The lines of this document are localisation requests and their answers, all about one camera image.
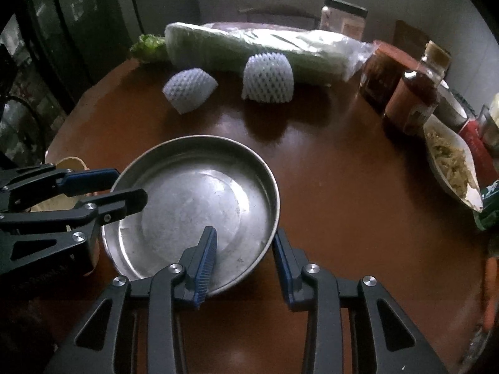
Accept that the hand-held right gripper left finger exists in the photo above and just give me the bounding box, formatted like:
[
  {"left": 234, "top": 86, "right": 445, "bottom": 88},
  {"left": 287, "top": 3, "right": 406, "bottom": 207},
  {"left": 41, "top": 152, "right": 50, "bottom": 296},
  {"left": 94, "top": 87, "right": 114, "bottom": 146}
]
[{"left": 43, "top": 226, "right": 218, "bottom": 374}]

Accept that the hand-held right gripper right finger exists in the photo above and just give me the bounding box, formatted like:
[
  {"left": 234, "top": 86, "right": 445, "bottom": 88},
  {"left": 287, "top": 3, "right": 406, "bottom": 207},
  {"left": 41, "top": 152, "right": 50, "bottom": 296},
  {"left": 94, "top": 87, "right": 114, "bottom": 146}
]
[{"left": 273, "top": 228, "right": 449, "bottom": 374}]

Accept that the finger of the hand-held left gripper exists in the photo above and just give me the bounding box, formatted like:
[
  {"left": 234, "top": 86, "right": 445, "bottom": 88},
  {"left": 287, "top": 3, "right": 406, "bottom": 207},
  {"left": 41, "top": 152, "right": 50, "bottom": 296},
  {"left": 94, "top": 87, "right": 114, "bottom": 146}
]
[
  {"left": 0, "top": 164, "right": 121, "bottom": 213},
  {"left": 0, "top": 188, "right": 149, "bottom": 269}
]

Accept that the cream shell-shaped plate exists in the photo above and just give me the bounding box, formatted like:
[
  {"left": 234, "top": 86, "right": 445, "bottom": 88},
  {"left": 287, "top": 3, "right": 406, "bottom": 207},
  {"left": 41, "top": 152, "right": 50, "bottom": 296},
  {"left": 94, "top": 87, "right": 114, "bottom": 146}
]
[{"left": 30, "top": 156, "right": 112, "bottom": 213}]

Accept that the round metal pan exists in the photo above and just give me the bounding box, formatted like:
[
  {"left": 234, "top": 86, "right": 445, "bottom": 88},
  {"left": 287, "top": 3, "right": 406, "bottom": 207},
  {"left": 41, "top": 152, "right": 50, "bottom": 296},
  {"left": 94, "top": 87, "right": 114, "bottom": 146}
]
[{"left": 101, "top": 135, "right": 280, "bottom": 297}]

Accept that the fruit in white foam net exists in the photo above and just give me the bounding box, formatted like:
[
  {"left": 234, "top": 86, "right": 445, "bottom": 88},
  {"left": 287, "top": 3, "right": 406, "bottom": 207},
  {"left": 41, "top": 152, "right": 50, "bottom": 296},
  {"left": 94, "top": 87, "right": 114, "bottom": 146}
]
[
  {"left": 242, "top": 52, "right": 294, "bottom": 103},
  {"left": 162, "top": 68, "right": 219, "bottom": 115}
]

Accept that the leafy green vegetable bunch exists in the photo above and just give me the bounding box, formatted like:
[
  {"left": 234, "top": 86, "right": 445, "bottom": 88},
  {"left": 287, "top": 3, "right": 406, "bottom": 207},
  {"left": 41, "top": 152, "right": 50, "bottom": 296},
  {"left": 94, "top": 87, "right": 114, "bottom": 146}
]
[{"left": 130, "top": 34, "right": 168, "bottom": 65}]

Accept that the dark glass-door cabinet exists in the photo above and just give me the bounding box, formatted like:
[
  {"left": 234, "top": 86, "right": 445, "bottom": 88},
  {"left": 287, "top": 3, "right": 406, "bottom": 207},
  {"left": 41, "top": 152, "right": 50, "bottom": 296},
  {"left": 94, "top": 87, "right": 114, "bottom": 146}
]
[{"left": 0, "top": 0, "right": 133, "bottom": 164}]

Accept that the grey refrigerator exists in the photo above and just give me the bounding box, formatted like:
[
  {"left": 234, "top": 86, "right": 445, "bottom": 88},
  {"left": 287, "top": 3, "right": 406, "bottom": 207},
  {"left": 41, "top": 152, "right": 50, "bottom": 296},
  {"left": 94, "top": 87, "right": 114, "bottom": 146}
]
[{"left": 111, "top": 0, "right": 199, "bottom": 43}]

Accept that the open bag of shredded food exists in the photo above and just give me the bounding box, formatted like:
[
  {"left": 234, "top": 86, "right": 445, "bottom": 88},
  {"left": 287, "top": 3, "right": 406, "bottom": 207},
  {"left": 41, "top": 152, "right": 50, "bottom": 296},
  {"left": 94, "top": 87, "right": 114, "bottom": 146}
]
[{"left": 423, "top": 115, "right": 484, "bottom": 213}]

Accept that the napa cabbage in plastic bag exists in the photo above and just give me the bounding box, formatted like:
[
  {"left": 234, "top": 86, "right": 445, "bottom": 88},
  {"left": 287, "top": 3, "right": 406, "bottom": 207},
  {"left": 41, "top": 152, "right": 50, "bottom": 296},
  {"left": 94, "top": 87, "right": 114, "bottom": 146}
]
[{"left": 164, "top": 22, "right": 375, "bottom": 84}]

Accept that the bottle with orange label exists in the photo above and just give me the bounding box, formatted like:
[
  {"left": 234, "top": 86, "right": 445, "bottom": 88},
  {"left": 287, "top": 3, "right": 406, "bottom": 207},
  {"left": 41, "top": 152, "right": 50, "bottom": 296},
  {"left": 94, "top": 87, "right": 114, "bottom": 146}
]
[{"left": 383, "top": 68, "right": 439, "bottom": 133}]

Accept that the green packet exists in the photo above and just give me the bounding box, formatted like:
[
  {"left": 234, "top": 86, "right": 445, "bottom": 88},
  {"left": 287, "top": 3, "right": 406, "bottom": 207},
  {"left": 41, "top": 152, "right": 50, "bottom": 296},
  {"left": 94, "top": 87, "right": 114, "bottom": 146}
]
[{"left": 473, "top": 181, "right": 499, "bottom": 230}]

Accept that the red-lidded sauce jar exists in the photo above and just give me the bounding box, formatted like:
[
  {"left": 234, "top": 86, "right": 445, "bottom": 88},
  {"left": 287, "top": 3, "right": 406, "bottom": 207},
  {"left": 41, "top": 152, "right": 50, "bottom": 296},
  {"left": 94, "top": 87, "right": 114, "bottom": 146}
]
[{"left": 359, "top": 40, "right": 419, "bottom": 113}]

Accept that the red packet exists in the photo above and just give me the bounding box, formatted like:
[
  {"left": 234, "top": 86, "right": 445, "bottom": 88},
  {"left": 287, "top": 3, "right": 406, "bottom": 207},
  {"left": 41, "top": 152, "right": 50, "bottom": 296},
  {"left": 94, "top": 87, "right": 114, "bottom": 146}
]
[{"left": 458, "top": 119, "right": 499, "bottom": 188}]

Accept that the metal bowl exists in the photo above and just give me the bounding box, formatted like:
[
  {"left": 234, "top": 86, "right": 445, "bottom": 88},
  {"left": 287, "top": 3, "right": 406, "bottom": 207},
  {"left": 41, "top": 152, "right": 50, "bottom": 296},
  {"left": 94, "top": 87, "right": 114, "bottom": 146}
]
[{"left": 434, "top": 80, "right": 468, "bottom": 125}]

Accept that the clear jar with black lid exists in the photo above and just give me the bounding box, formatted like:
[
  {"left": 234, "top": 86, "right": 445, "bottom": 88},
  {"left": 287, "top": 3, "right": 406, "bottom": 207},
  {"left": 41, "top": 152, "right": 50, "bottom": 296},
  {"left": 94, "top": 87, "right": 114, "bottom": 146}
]
[{"left": 320, "top": 0, "right": 368, "bottom": 41}]

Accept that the bottle with brown cap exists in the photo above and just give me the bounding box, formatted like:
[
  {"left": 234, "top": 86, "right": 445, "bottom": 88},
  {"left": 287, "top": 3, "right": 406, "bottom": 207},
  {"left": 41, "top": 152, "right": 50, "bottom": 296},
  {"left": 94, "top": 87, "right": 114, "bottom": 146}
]
[{"left": 419, "top": 40, "right": 452, "bottom": 82}]

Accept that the wooden chair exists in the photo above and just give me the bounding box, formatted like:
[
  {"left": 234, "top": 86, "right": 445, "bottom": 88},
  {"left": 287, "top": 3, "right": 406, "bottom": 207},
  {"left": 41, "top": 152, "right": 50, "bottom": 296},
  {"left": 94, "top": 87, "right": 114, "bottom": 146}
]
[{"left": 392, "top": 19, "right": 429, "bottom": 57}]

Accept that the black curved chair frame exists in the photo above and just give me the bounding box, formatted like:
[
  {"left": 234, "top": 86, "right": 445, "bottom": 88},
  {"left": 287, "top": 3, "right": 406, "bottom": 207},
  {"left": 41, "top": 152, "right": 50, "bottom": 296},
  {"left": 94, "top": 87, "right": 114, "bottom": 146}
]
[{"left": 0, "top": 94, "right": 49, "bottom": 164}]

